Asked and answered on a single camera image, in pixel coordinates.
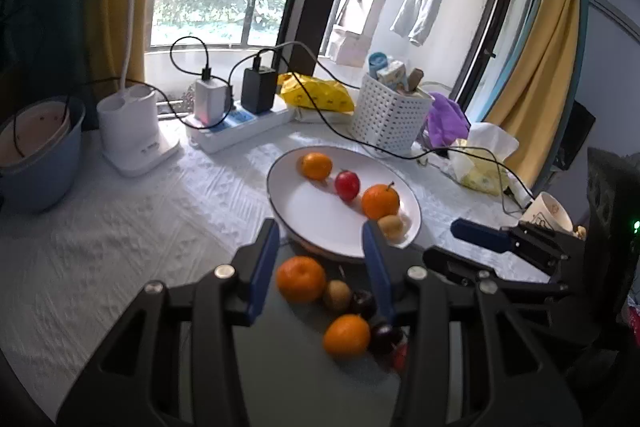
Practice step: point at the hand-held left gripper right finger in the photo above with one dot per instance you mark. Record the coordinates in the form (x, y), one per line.
(376, 268)

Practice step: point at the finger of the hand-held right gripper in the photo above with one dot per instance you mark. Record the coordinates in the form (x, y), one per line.
(447, 263)
(477, 234)

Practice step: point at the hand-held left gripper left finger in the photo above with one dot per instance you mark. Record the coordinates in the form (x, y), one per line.
(264, 259)

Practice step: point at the orange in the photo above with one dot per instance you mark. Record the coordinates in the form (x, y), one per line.
(300, 279)
(316, 165)
(347, 336)
(381, 202)

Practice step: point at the white oval plate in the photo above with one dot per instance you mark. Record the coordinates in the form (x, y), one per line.
(320, 207)

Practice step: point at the grey tray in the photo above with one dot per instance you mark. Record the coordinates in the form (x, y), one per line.
(300, 382)

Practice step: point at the dark plum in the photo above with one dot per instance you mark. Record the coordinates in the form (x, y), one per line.
(384, 338)
(362, 303)

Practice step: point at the brown kiwi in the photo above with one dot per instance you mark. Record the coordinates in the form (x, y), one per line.
(337, 296)
(391, 227)

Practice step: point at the printed paper cup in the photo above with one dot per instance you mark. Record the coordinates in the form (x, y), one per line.
(547, 212)

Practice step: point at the yellow tissue pack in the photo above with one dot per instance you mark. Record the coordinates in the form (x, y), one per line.
(482, 162)

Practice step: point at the red apple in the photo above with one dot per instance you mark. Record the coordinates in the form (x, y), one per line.
(347, 185)

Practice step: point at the small red fruit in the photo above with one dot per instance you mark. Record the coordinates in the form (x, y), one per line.
(400, 357)

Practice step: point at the purple cloth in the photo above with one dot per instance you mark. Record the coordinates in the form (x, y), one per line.
(447, 119)

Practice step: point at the black box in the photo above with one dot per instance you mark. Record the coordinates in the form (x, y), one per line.
(575, 134)

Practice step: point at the white power strip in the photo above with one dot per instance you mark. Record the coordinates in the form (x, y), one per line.
(240, 129)

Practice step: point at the white embossed tablecloth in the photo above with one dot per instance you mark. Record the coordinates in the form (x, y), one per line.
(125, 247)

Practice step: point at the white plastic basket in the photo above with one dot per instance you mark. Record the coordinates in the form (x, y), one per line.
(387, 119)

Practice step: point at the white charger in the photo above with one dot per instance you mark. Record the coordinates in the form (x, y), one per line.
(210, 104)

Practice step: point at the brown packet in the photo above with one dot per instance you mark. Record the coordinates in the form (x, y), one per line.
(415, 79)

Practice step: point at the black charger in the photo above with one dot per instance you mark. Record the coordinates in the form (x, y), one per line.
(258, 89)

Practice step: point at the yellow plastic bag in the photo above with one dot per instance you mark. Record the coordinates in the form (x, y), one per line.
(320, 94)

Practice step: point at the printed snack packet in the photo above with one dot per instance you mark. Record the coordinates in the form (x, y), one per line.
(392, 74)

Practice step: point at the white desk lamp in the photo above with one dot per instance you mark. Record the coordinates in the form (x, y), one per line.
(132, 132)

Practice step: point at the yellow curtain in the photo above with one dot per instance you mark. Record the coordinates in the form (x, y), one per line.
(545, 57)
(117, 7)

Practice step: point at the blue lid bottle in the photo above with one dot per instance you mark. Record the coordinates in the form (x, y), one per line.
(376, 59)

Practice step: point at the cardboard box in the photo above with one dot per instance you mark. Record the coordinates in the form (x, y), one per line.
(350, 47)

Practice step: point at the blue plastic basin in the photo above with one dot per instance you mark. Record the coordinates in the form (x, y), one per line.
(42, 177)

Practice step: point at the black balcony railing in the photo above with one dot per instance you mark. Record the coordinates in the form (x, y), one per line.
(250, 12)

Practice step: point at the pink bowl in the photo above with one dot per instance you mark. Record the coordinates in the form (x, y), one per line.
(35, 132)

